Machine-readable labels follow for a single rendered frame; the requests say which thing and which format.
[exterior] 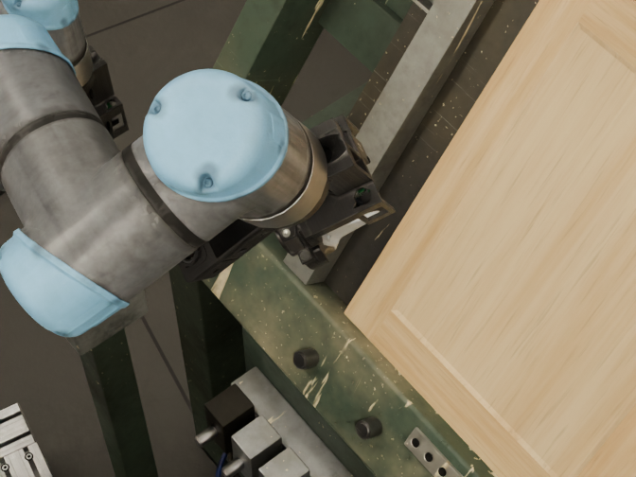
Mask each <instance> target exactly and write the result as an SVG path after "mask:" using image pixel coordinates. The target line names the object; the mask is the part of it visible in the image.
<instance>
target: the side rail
mask: <svg viewBox="0 0 636 477"><path fill-rule="evenodd" d="M328 2H329V0H247V1H246V3H245V5H244V7H243V9H242V11H241V13H240V15H239V17H238V19H237V21H236V23H235V25H234V27H233V29H232V31H231V33H230V35H229V37H228V39H227V41H226V43H225V45H224V47H223V49H222V51H221V53H220V55H219V56H218V58H217V60H216V62H215V64H214V66H213V68H212V69H219V70H223V71H226V72H230V73H232V74H234V75H237V76H238V77H240V78H242V79H245V80H249V81H251V82H253V83H255V84H257V85H259V86H260V87H262V88H263V89H265V90H266V91H267V92H268V93H270V94H271V95H272V96H273V97H274V99H275V100H276V101H277V102H278V104H279V105H280V106H282V104H283V102H284V100H285V98H286V96H287V95H288V93H289V91H290V90H291V88H292V86H293V84H294V82H295V80H296V78H297V76H298V75H299V73H300V71H301V69H302V67H303V65H304V64H305V62H306V60H307V58H308V56H309V53H310V52H311V50H312V49H313V47H314V45H315V43H316V42H317V40H318V38H319V36H320V34H321V32H322V31H323V29H324V28H323V27H322V26H321V25H320V24H319V19H320V18H321V16H322V14H323V12H324V10H325V8H326V7H327V4H328Z"/></svg>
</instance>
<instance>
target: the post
mask: <svg viewBox="0 0 636 477"><path fill-rule="evenodd" d="M80 358H81V362H82V365H83V368H84V372H85V375H86V379H87V381H88V385H89V388H90V391H91V395H92V398H93V402H94V404H95V407H96V411H97V417H98V420H99V424H100V427H101V429H102V433H103V436H104V440H105V443H106V447H107V450H108V452H109V456H110V459H111V463H112V466H113V469H114V473H115V477H158V472H157V468H156V465H155V460H154V456H153V452H152V447H151V443H150V436H149V432H148V428H147V423H146V419H145V415H144V411H143V407H142V402H141V398H140V395H139V390H138V386H137V382H136V377H135V374H134V370H133V362H132V358H131V353H130V349H129V346H128V341H127V337H126V333H125V328H123V329H121V330H120V331H118V332H117V333H116V334H115V335H113V336H112V337H110V338H108V339H107V340H105V341H104V342H102V343H101V344H99V345H97V346H96V347H94V348H92V349H91V350H89V351H88V352H86V353H85V354H83V355H80Z"/></svg>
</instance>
